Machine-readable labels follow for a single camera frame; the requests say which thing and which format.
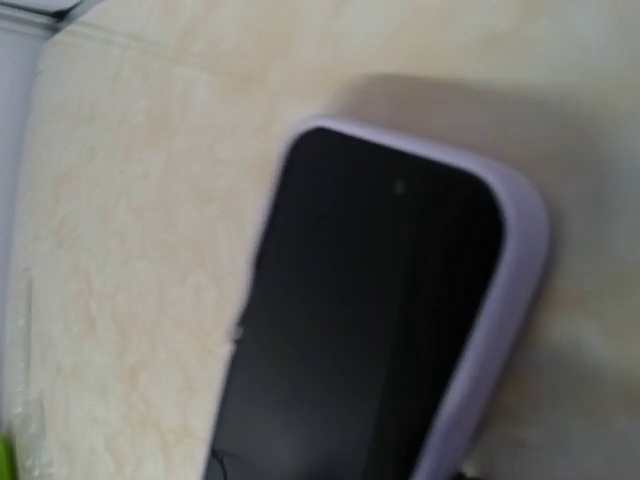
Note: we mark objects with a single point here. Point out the black smartphone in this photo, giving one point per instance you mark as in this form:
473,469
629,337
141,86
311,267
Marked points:
366,286

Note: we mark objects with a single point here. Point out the green plastic bowl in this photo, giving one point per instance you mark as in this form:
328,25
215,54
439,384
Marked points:
8,470

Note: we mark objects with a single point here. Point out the left aluminium frame post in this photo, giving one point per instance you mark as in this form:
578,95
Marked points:
37,16

